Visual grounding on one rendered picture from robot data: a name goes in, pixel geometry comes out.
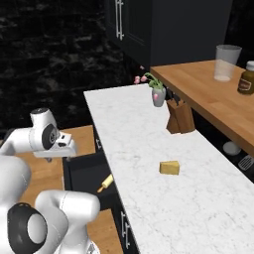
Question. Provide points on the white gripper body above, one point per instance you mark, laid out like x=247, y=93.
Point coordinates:
x=56, y=152

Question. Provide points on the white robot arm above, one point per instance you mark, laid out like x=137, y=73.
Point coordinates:
x=63, y=211

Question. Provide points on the open black drawer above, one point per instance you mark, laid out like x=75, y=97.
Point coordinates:
x=86, y=172

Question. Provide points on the black drawer front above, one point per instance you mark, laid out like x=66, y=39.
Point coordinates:
x=98, y=134

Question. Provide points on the wooden rolling pin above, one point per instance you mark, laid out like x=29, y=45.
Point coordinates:
x=106, y=182

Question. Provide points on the black cupboard front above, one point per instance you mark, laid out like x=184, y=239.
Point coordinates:
x=130, y=236

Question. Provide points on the yellow cheese wedge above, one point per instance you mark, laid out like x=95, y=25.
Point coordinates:
x=169, y=168

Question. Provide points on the grey vase with pink flowers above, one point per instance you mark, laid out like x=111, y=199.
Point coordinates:
x=158, y=96

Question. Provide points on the wooden knife block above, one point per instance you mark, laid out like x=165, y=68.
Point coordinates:
x=181, y=117

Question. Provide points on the wooden shelf board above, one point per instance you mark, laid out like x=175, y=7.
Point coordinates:
x=211, y=96

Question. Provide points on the white slotted spatula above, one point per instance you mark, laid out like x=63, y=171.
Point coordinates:
x=246, y=162

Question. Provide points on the clear drinking glass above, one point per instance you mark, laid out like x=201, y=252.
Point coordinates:
x=225, y=63

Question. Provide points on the brown jar with white lid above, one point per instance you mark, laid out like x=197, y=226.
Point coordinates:
x=246, y=81

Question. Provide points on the black wall cupboard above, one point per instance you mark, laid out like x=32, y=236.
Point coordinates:
x=178, y=29

